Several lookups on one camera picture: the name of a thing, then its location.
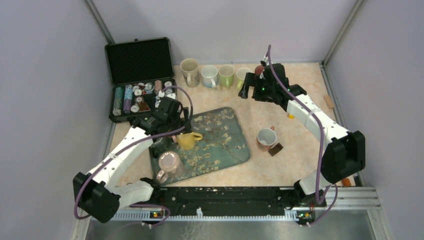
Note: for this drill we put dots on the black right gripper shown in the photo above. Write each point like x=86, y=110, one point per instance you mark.
x=250, y=80

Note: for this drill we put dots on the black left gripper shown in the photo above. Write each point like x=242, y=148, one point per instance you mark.
x=186, y=117

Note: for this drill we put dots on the lime green faceted mug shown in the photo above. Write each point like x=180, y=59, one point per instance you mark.
x=241, y=75

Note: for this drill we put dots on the yellow upside-down mug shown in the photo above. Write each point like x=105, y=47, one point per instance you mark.
x=187, y=141

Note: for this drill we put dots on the red-bottomed glass mug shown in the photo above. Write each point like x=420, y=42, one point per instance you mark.
x=259, y=70

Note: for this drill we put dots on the light green mug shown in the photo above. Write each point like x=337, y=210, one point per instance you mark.
x=226, y=75

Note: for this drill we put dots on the light pink glass mug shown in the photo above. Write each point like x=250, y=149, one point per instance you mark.
x=171, y=166

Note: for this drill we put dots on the white and blue mug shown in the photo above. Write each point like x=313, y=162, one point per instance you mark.
x=209, y=74

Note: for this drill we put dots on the terracotta upside-down mug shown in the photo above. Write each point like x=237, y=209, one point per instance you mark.
x=266, y=138

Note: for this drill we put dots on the cream patterned mug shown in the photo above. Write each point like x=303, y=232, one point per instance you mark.
x=190, y=72

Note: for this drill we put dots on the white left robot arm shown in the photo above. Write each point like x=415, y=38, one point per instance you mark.
x=97, y=192

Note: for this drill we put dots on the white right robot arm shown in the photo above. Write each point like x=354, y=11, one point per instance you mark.
x=342, y=152

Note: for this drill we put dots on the black upside-down mug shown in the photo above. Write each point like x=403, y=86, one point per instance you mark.
x=160, y=145

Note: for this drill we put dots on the teal floral serving tray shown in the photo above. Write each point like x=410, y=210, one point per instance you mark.
x=223, y=145

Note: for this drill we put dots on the dark brown wooden block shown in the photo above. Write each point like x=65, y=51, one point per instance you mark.
x=275, y=149

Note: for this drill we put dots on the black poker chip case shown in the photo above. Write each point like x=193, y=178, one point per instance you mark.
x=134, y=68

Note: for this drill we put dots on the light wooden block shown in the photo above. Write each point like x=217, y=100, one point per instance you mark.
x=329, y=102

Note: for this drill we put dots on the orange-brown wooden block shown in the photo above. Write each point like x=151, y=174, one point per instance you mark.
x=346, y=182

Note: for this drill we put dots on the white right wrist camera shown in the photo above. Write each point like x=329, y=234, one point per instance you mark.
x=264, y=62

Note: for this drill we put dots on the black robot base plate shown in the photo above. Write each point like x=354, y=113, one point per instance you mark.
x=230, y=201

